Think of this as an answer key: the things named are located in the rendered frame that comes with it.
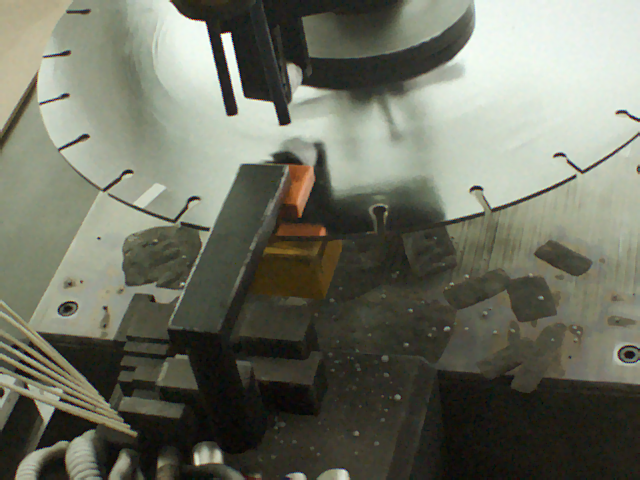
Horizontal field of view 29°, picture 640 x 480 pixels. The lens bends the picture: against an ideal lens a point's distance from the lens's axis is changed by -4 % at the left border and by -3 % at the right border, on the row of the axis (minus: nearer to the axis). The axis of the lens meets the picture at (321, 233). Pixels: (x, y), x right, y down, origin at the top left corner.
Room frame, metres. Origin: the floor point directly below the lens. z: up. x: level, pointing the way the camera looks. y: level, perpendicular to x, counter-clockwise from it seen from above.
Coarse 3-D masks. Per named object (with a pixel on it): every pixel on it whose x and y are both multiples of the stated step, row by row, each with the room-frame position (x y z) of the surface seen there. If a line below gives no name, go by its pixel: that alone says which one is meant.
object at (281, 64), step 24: (264, 0) 0.45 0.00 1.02; (288, 0) 0.45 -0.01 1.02; (312, 0) 0.45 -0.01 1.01; (336, 0) 0.45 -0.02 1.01; (360, 0) 0.45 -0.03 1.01; (240, 24) 0.45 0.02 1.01; (288, 24) 0.46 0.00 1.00; (240, 48) 0.45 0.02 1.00; (288, 48) 0.47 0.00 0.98; (240, 72) 0.46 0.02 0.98; (264, 72) 0.45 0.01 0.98; (264, 96) 0.45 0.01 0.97; (288, 96) 0.45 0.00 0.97
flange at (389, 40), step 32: (384, 0) 0.52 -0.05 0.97; (416, 0) 0.52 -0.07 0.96; (448, 0) 0.52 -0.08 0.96; (320, 32) 0.51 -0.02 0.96; (352, 32) 0.50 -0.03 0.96; (384, 32) 0.50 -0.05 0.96; (416, 32) 0.50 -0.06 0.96; (448, 32) 0.50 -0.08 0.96; (320, 64) 0.49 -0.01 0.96; (352, 64) 0.49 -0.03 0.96; (384, 64) 0.48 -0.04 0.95
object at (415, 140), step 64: (128, 0) 0.60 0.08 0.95; (512, 0) 0.52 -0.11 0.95; (576, 0) 0.51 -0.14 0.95; (64, 64) 0.55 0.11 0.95; (128, 64) 0.53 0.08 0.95; (192, 64) 0.52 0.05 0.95; (448, 64) 0.48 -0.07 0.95; (512, 64) 0.47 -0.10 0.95; (576, 64) 0.46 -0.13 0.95; (64, 128) 0.49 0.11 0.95; (128, 128) 0.48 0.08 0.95; (192, 128) 0.47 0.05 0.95; (256, 128) 0.46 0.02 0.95; (320, 128) 0.45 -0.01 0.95; (384, 128) 0.44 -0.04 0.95; (448, 128) 0.43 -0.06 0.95; (512, 128) 0.42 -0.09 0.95; (576, 128) 0.42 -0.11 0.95; (128, 192) 0.43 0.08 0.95; (192, 192) 0.42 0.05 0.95; (320, 192) 0.41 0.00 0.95; (384, 192) 0.40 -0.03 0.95; (448, 192) 0.39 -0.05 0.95; (512, 192) 0.38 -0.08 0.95
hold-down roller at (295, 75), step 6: (288, 60) 0.46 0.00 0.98; (294, 60) 0.46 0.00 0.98; (288, 66) 0.46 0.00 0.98; (294, 66) 0.46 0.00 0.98; (288, 72) 0.45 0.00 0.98; (294, 72) 0.46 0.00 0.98; (300, 72) 0.46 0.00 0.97; (294, 78) 0.45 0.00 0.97; (300, 78) 0.46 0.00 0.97; (294, 84) 0.45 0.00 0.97; (294, 90) 0.45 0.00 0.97
